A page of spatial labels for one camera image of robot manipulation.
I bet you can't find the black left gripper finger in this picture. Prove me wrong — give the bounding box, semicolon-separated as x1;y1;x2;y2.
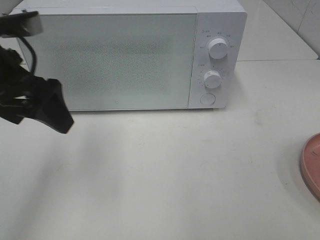
0;47;74;134

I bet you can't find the white microwave door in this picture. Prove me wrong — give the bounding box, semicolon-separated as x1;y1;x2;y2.
27;14;197;111

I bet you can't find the upper white power knob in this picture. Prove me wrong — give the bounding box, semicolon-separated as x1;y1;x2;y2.
207;36;229;60

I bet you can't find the round white door release button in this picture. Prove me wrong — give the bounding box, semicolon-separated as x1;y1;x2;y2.
200;93;216;106

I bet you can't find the white timer knob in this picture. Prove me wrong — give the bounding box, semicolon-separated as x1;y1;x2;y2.
203;70;222;89

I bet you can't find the pink round plate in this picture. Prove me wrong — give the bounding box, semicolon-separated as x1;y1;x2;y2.
299;133;320;202

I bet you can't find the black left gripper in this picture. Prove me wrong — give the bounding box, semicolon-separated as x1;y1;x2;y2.
0;10;44;83

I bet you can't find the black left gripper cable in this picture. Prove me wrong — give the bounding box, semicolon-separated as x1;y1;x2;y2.
18;36;38;76

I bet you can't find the white microwave oven body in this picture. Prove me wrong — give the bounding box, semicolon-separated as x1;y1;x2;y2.
13;0;247;109

